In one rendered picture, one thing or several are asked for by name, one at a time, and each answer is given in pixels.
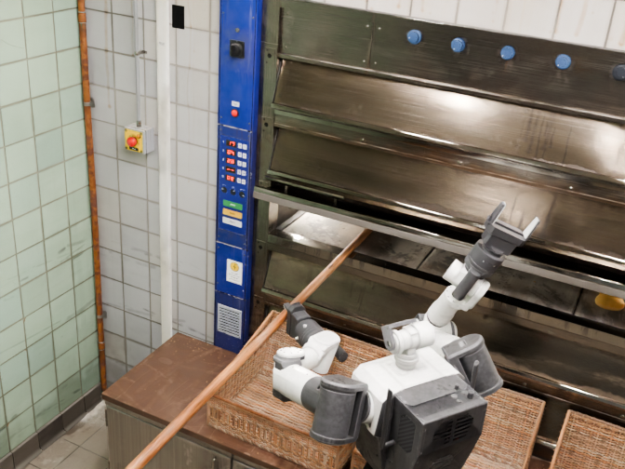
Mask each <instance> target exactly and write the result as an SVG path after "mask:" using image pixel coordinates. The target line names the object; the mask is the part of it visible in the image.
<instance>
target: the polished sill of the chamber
mask: <svg viewBox="0 0 625 469"><path fill-rule="evenodd" d="M268 243H271V244H274V245H277V246H280V247H283V248H289V249H293V250H296V251H298V252H302V253H305V254H308V255H312V256H314V257H318V258H321V259H324V260H328V261H333V260H335V259H336V258H337V257H338V255H339V254H340V253H341V252H342V251H343V250H344V249H345V248H339V247H336V246H332V245H329V244H326V243H323V242H319V241H316V240H313V239H310V238H307V237H303V236H300V235H296V234H291V233H288V232H284V231H281V230H277V229H274V230H273V231H272V232H270V233H269V234H268ZM342 265H346V266H349V267H352V268H355V269H358V270H362V271H365V272H368V273H371V274H374V275H380V276H383V277H387V278H390V279H392V280H396V281H399V282H402V283H406V284H408V285H412V286H415V287H418V288H424V289H427V290H430V291H433V292H436V293H440V294H443V292H444V291H445V290H446V288H447V287H449V286H453V285H452V284H451V283H449V282H448V281H446V280H445V279H444V278H442V277H441V276H439V275H433V274H429V273H426V272H422V271H420V270H417V269H413V268H410V267H406V266H404V265H400V264H397V263H393V262H390V261H385V260H381V259H378V258H374V257H371V256H368V255H365V254H362V253H358V252H355V251H353V252H352V253H351V254H350V255H349V256H348V258H347V259H346V260H345V261H344V262H343V263H342ZM476 304H477V305H481V306H484V307H486V308H490V309H493V310H496V311H500V312H502V313H506V314H509V315H515V316H518V317H521V318H524V319H527V320H530V321H534V322H537V323H540V324H543V325H546V326H550V327H553V328H558V329H561V330H564V331H568V332H571V333H575V334H578V335H580V336H584V337H587V338H590V339H594V340H597V341H600V342H605V343H609V344H612V345H615V346H618V347H621V348H624V349H625V329H623V328H617V327H613V326H610V325H607V324H604V323H600V322H597V321H593V320H590V319H587V318H584V317H580V316H577V315H572V314H569V313H565V312H562V311H558V310H555V309H552V308H549V307H545V306H542V305H538V304H535V303H532V302H529V301H523V300H520V299H516V298H514V297H510V296H507V295H503V294H500V293H497V292H494V291H490V290H487V291H486V293H485V295H484V296H483V297H482V298H481V300H480V301H479V302H477V303H476Z"/></svg>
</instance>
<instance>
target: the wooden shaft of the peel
mask: <svg viewBox="0 0 625 469"><path fill-rule="evenodd" d="M372 232H373V230H369V229H366V228H365V229H364V231H363V232H362V233H360V234H359V235H358V236H357V237H356V238H355V239H354V240H353V241H352V242H351V244H350V245H349V246H348V247H346V248H345V249H344V250H343V251H342V252H341V253H340V254H339V255H338V257H337V258H336V259H335V260H333V261H332V262H331V263H330V264H329V265H328V266H327V267H326V268H325V270H324V271H323V272H322V273H321V274H319V275H318V276H317V277H316V278H315V279H314V280H313V281H312V283H311V284H310V285H309V286H308V287H306V288H305V289H304V290H303V291H302V292H301V293H300V294H299V295H298V296H297V297H296V298H295V299H294V300H293V301H292V302H291V303H290V304H292V303H293V304H294V302H300V304H303V303H304V302H305V301H306V300H307V299H308V298H309V297H310V296H311V295H312V294H313V293H314V292H315V290H316V289H317V288H318V287H319V286H320V285H321V284H322V283H323V282H324V281H325V280H326V279H327V278H328V277H329V276H330V275H331V274H332V273H333V272H334V271H335V270H336V269H337V268H338V267H339V266H340V265H341V264H342V263H343V262H344V261H345V260H346V259H347V258H348V256H349V255H350V254H351V253H352V252H353V251H354V250H355V249H356V248H357V247H358V246H359V245H360V244H361V243H362V242H363V241H364V240H365V239H366V238H367V237H368V236H369V235H370V234H371V233H372ZM286 320H287V310H286V309H284V310H283V311H282V312H281V313H280V314H279V315H278V316H277V317H276V318H275V319H274V320H273V321H272V322H271V323H270V324H269V325H268V326H267V327H266V328H265V329H264V330H263V331H262V332H261V333H260V334H259V335H258V336H257V337H256V338H255V339H254V340H253V341H252V342H251V343H250V344H249V345H248V346H247V347H246V348H245V349H244V350H243V351H242V352H241V353H240V354H239V355H238V356H237V357H236V358H235V359H234V360H233V361H232V362H231V363H230V364H229V365H228V366H227V367H226V368H225V369H224V370H223V371H222V372H221V373H220V374H219V375H218V376H217V377H216V378H215V379H214V380H213V381H212V382H211V383H210V384H209V385H208V386H207V387H206V388H205V389H204V390H203V391H202V392H201V393H200V394H199V395H198V396H197V397H196V398H195V399H194V400H193V401H192V402H191V403H190V404H189V405H188V406H187V407H186V408H185V409H184V410H183V411H182V412H181V413H180V414H179V415H178V416H177V417H176V418H175V419H174V420H173V421H172V422H171V423H170V424H169V425H168V426H167V427H166V428H165V429H164V430H163V431H162V432H161V433H160V434H159V435H158V436H157V437H156V438H155V439H154V440H153V441H152V442H151V443H150V444H149V445H148V446H147V447H146V448H145V449H144V450H143V451H142V452H141V453H140V454H139V455H138V456H137V457H136V458H135V459H134V460H133V461H132V462H131V463H130V464H129V465H128V466H127V467H126V468H125V469H142V468H143V467H144V466H145V465H146V464H147V463H148V462H149V461H150V460H151V459H152V458H153V456H154V455H155V454H156V453H157V452H158V451H159V450H160V449H161V448H162V447H163V446H164V445H165V444H166V443H167V442H168V441H169V440H170V439H171V438H172V437H173V436H174V435H175V434H176V433H177V432H178V431H179V430H180V429H181V428H182V427H183V426H184V425H185V424H186V422H187V421H188V420H189V419H190V418H191V417H192V416H193V415H194V414H195V413H196V412H197V411H198V410H199V409H200V408H201V407H202V406H203V405H204V404H205V403H206V402H207V401H208V400H209V399H210V398H211V397H212V396H213V395H214V394H215V393H216V392H217V391H218V390H219V389H220V387H221V386H222V385H223V384H224V383H225V382H226V381H228V380H229V379H230V378H231V377H232V375H233V374H234V373H235V372H236V371H237V370H238V369H239V368H241V367H242V366H243V365H244V364H245V362H246V361H247V360H248V359H249V358H250V357H251V356H252V355H253V354H254V353H255V352H256V351H257V350H258V349H259V348H260V347H261V346H262V344H264V343H265V342H266V341H267V340H268V339H269V338H270V337H271V336H272V335H273V334H274V332H275V331H276V330H278V329H279V328H280V327H281V326H282V325H283V323H284V322H285V321H286Z"/></svg>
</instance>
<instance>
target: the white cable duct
mask: <svg viewBox="0 0 625 469"><path fill-rule="evenodd" d="M156 49H157V103H158V156H159V209H160V263H161V316H162V344H163V343H164V342H166V341H167V340H168V339H170V338H171V337H172V277H171V186H170V95H169V4H168V0H156Z"/></svg>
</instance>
